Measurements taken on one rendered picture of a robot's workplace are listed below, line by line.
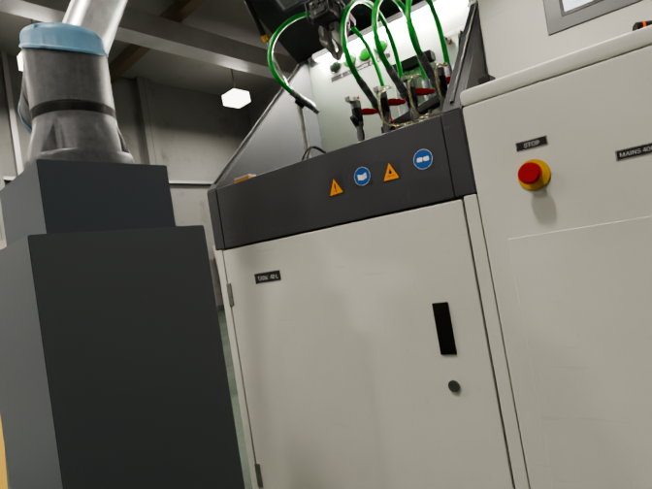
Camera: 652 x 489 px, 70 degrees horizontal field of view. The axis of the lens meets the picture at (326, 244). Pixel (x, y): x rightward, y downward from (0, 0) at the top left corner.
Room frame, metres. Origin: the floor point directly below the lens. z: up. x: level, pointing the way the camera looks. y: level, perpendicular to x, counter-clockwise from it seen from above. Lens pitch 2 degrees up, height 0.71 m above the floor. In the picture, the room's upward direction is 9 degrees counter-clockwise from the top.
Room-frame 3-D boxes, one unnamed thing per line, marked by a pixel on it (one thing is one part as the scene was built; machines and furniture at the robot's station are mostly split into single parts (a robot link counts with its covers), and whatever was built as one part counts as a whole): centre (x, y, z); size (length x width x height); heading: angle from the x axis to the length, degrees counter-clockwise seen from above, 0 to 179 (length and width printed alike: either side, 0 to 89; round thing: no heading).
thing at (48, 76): (0.71, 0.35, 1.07); 0.13 x 0.12 x 0.14; 36
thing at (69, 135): (0.71, 0.35, 0.95); 0.15 x 0.15 x 0.10
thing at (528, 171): (0.77, -0.35, 0.80); 0.05 x 0.04 x 0.05; 56
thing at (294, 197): (1.06, -0.01, 0.87); 0.62 x 0.04 x 0.16; 56
